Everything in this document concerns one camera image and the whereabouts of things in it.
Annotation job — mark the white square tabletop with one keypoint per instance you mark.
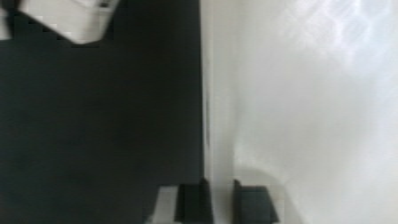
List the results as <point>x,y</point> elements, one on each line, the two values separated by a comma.
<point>301,106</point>

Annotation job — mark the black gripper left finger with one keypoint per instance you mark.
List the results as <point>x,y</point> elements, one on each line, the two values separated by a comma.
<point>194,204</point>

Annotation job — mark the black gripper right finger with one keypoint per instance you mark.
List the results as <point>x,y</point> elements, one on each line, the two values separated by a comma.
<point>253,205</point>

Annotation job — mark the white table leg right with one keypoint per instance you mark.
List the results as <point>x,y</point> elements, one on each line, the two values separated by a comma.
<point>75,18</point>

